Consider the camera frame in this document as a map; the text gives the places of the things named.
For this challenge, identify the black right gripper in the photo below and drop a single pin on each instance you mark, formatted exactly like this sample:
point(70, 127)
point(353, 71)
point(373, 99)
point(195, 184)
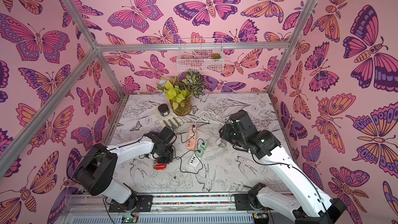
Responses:
point(226, 135)

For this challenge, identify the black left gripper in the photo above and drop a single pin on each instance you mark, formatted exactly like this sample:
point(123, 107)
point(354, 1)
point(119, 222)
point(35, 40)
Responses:
point(170, 159)

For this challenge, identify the white power strip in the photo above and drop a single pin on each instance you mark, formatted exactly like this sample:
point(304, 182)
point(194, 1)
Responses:
point(195, 161)

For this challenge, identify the pink power strip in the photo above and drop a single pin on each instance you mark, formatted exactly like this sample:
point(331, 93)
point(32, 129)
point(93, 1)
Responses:
point(192, 137)

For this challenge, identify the green power adapter cube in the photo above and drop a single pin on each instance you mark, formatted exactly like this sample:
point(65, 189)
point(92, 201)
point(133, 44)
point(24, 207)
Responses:
point(203, 145)

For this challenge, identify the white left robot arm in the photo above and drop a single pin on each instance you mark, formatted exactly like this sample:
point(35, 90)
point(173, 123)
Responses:
point(95, 172)

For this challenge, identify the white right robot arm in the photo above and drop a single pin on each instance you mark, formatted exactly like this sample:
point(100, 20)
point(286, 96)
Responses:
point(308, 204)

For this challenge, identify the white power plug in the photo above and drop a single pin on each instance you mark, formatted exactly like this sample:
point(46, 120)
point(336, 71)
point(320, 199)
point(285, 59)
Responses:
point(221, 144)

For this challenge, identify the small black jar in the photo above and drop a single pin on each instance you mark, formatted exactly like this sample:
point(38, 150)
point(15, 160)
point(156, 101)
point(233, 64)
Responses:
point(163, 110)

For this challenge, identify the potted green artificial plant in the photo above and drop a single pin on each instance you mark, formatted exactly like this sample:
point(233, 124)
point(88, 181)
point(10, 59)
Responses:
point(179, 90)

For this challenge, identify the small plant in basket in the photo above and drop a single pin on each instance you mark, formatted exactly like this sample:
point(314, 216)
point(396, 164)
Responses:
point(216, 56)

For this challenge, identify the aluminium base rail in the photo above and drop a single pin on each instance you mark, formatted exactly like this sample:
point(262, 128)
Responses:
point(189, 208)

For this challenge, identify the white wire wall basket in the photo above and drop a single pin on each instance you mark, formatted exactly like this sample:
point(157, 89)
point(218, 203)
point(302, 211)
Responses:
point(194, 54)

